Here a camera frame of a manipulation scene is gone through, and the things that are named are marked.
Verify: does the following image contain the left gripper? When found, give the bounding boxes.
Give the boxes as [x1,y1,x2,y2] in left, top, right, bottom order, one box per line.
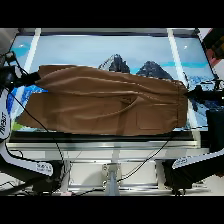
[22,71,42,88]

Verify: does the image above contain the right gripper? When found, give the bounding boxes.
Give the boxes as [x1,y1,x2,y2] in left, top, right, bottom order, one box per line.
[183,85,205,100]

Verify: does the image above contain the brown trousers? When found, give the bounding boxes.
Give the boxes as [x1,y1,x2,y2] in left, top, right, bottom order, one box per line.
[14,64,192,137]

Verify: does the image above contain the heap of clothes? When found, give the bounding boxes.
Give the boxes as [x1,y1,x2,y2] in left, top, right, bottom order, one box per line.
[201,27,224,80]

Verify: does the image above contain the dark garment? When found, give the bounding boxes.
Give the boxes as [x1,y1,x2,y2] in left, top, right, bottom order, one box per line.
[205,109,224,154]

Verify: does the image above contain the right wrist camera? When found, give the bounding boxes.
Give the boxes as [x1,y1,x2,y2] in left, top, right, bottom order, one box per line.
[212,77,224,92]

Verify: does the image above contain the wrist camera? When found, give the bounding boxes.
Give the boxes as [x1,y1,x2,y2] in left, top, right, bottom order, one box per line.
[4,50,18,66]
[212,77,224,92]

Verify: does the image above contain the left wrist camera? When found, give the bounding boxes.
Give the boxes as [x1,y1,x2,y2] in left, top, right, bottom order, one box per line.
[4,50,18,66]

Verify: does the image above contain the black cable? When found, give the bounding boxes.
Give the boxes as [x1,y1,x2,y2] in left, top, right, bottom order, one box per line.
[115,131,176,184]
[7,89,66,165]

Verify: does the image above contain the silver frame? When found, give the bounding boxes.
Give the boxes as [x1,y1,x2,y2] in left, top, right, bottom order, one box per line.
[5,139,214,197]

